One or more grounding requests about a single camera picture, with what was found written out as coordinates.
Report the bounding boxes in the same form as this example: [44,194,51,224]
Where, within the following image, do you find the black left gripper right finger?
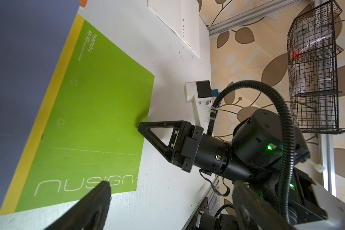
[232,180,293,230]

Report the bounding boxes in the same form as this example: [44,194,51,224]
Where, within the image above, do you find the open white lined notebook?
[148,0,200,57]

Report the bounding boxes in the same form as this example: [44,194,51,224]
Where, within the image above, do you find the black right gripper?
[138,121,256,182]

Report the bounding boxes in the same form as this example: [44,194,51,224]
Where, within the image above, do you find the purple cover notebook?
[0,1,80,208]

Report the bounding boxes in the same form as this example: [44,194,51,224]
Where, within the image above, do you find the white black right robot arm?
[138,109,345,230]

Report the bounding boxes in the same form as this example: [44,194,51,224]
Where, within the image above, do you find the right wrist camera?
[184,80,219,103]

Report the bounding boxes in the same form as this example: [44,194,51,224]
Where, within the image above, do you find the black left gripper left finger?
[46,181,111,230]

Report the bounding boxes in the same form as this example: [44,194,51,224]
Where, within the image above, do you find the black wire basket right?
[287,1,345,135]

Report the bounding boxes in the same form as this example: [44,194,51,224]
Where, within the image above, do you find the orange cover notebook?
[79,0,88,8]

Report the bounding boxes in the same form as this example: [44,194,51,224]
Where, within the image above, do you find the red object in basket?
[291,48,304,61]

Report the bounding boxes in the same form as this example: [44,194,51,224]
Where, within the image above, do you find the green cover notebook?
[0,15,154,215]

